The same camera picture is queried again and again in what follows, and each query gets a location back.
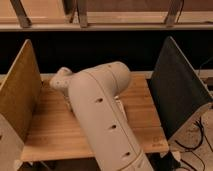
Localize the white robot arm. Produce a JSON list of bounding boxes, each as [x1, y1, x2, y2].
[[50, 61, 154, 171]]

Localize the right dark side panel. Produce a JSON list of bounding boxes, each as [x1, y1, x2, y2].
[[150, 36, 213, 141]]

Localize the left wooden side panel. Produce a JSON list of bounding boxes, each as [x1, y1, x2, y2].
[[0, 39, 44, 171]]

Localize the black cables on floor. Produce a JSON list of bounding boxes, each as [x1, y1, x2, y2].
[[173, 116, 213, 171]]

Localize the wooden shelf rail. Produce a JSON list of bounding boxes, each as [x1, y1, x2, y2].
[[0, 0, 213, 33]]

